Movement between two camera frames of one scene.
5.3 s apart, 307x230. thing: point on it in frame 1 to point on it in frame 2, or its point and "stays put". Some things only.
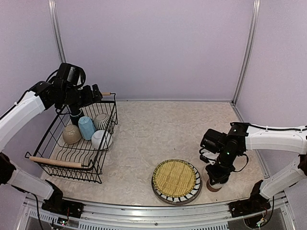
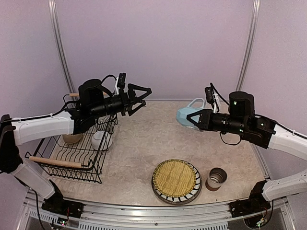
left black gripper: (89, 98) to (131, 93)
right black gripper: (217, 177) to (200, 112)
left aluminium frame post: (53, 6) stays put
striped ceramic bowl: (102, 121) stays put
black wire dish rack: (73, 144) stays put
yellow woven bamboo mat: (174, 178) stays put
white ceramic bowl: (97, 137) stays put
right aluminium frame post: (249, 51) stays put
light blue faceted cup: (87, 127) to (182, 112)
